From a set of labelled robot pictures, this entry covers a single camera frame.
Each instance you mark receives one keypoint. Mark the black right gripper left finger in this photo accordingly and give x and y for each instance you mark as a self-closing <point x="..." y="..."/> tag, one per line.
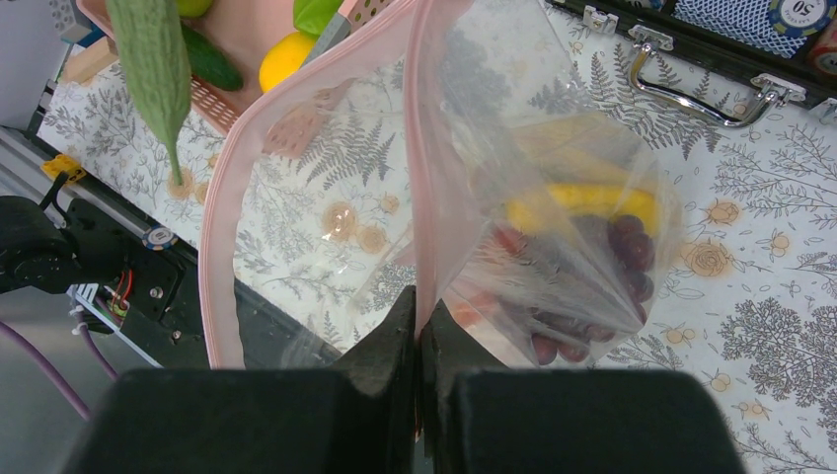
<point x="356" y="415"/>

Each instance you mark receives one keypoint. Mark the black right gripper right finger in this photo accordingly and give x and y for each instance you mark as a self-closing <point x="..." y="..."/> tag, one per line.
<point x="480" y="416"/>

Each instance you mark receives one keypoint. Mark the dark red grape bunch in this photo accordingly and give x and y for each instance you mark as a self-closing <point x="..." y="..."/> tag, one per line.
<point x="581" y="291"/>

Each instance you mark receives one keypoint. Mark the red orange mango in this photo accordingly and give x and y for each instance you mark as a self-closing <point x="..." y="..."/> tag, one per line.
<point x="471" y="302"/>

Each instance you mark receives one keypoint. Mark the yellow lemon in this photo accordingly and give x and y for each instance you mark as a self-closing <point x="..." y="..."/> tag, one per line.
<point x="539" y="210"/>

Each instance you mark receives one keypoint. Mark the clear zip top bag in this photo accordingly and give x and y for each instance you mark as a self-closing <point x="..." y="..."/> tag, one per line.
<point x="386" y="161"/>

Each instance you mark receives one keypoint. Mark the orange fruit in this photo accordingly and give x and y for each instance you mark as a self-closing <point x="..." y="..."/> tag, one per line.
<point x="284" y="59"/>

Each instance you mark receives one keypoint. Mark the green lime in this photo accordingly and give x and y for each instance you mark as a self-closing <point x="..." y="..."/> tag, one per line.
<point x="311" y="17"/>

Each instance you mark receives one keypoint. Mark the green cucumber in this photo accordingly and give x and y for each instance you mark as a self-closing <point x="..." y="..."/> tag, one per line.
<point x="209" y="63"/>

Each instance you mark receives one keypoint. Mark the green pear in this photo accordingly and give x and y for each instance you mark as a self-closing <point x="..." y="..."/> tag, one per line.
<point x="191" y="9"/>

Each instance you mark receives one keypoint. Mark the loose poker chip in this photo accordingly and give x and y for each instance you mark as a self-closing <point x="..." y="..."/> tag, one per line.
<point x="159" y="238"/>

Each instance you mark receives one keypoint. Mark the floral table mat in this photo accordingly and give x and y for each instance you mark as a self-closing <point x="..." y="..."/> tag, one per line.
<point x="748" y="306"/>

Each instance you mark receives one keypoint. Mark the pink plastic basket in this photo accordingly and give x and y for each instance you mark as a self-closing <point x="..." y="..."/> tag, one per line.
<point x="227" y="43"/>

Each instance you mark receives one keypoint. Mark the black poker chip case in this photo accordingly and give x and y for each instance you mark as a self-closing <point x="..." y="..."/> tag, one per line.
<point x="776" y="81"/>

